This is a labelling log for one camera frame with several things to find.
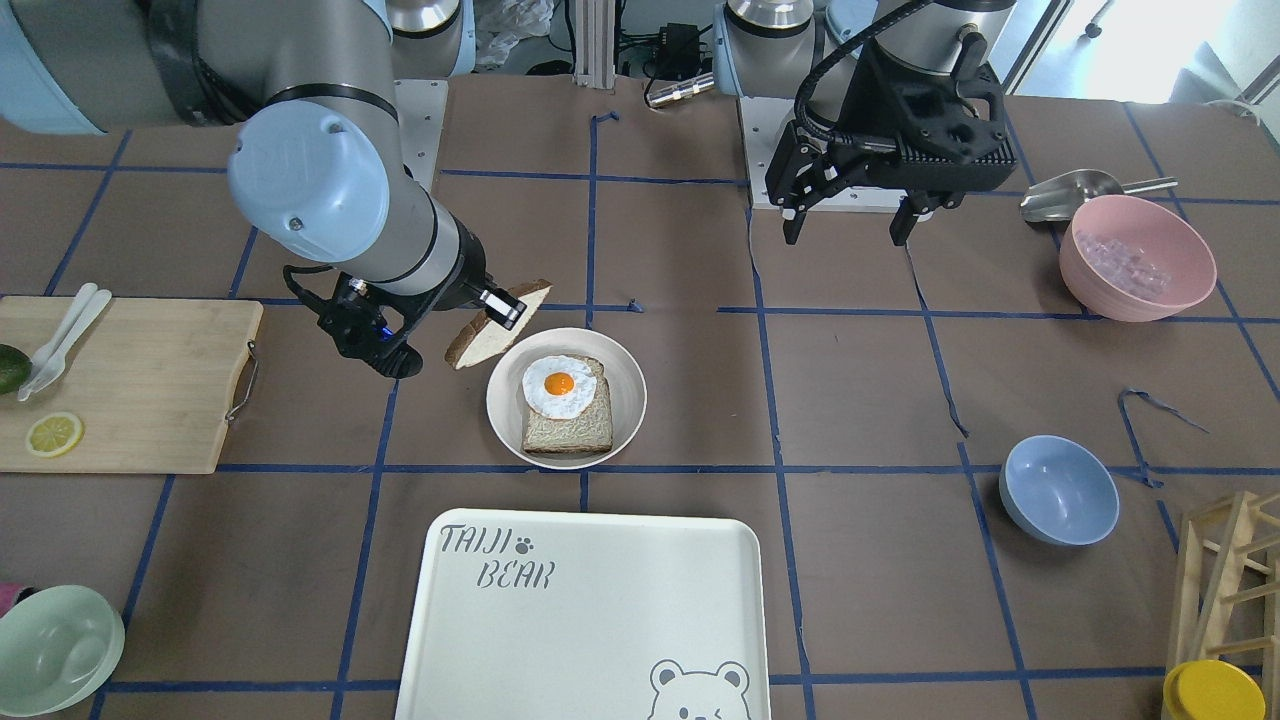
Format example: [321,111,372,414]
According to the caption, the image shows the metal scoop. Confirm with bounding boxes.
[1019,169,1180,223]

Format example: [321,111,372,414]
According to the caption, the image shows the wooden cutting board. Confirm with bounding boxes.
[1,297,262,474]

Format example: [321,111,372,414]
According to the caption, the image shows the green bowl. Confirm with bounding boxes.
[1,585,125,717]

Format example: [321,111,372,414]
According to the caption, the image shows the pink cloth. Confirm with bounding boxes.
[0,582,40,618]

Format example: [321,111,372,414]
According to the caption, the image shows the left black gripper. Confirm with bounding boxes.
[765,40,1018,247]

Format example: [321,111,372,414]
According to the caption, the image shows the cream round plate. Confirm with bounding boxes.
[485,328,648,470]

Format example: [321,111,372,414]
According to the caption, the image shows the aluminium frame post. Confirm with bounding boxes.
[564,0,620,94]

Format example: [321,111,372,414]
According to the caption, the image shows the bread slice under egg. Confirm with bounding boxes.
[521,354,614,454]

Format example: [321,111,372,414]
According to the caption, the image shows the white plastic fork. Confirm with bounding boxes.
[17,282,99,401]

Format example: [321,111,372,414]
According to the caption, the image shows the bread slice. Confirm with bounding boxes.
[444,279,554,370]
[521,354,614,454]

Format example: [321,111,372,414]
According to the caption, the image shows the blue bowl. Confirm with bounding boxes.
[998,436,1120,547]

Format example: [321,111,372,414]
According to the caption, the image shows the cream bear tray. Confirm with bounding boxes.
[396,509,771,719]

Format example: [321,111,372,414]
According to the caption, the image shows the wooden cup rack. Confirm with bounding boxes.
[1166,491,1279,719]

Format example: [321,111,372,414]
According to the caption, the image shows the lemon slice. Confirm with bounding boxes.
[26,411,84,459]

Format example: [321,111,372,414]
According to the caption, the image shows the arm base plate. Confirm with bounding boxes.
[396,79,449,193]
[739,92,911,213]

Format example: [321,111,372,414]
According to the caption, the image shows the avocado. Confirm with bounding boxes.
[0,345,33,396]

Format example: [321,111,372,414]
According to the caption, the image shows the pink bowl with ice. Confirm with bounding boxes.
[1059,195,1219,322]

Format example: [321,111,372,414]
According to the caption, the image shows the yellow mug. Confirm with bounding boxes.
[1161,659,1267,719]

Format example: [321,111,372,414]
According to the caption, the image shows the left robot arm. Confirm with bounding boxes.
[713,1,1018,246]

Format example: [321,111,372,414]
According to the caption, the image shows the white plastic spoon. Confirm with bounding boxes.
[15,287,113,402]

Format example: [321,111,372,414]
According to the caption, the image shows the fried egg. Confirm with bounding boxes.
[521,355,598,420]

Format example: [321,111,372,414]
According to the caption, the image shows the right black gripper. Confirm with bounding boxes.
[283,225,529,379]

